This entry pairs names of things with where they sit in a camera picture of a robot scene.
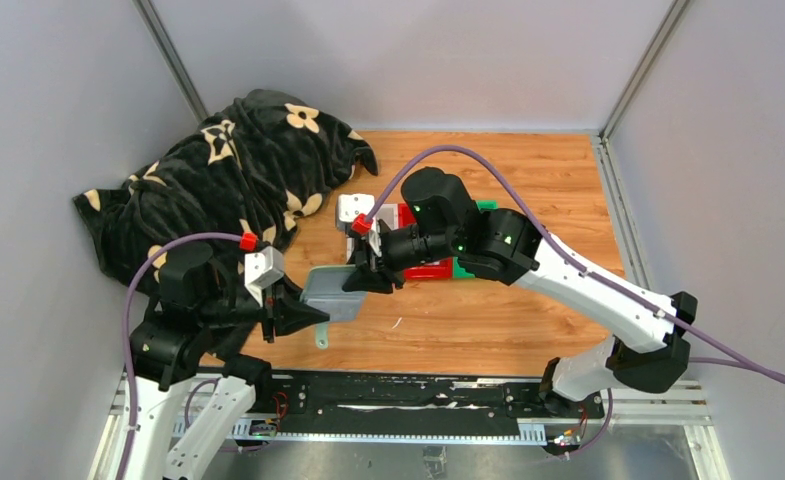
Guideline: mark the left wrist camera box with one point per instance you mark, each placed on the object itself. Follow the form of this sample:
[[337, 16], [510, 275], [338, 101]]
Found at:
[[262, 269]]

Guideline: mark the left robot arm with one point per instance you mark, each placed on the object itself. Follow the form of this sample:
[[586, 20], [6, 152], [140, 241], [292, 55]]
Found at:
[[162, 357]]

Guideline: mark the red plastic bin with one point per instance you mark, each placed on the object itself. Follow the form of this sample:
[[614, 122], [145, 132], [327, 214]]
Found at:
[[439, 270]]

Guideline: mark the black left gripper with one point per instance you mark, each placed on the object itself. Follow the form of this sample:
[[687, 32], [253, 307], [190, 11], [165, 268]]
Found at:
[[290, 312]]

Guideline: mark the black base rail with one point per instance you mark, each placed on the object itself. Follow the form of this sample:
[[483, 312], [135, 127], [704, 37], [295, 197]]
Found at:
[[363, 407]]

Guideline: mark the black floral fleece blanket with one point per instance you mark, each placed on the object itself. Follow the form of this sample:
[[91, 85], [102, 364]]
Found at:
[[258, 166]]

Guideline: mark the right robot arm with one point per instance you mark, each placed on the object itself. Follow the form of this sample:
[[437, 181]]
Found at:
[[645, 350]]

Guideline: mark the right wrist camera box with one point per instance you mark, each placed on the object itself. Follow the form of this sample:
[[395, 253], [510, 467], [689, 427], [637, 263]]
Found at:
[[350, 207]]

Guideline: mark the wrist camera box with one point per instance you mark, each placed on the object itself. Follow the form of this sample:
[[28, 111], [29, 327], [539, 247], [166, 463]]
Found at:
[[262, 269], [350, 207]]

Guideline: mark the teal leather card holder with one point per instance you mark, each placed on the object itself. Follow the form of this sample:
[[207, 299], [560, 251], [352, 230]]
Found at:
[[324, 291]]

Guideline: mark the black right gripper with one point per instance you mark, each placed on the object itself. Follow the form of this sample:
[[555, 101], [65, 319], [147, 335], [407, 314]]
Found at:
[[366, 279]]

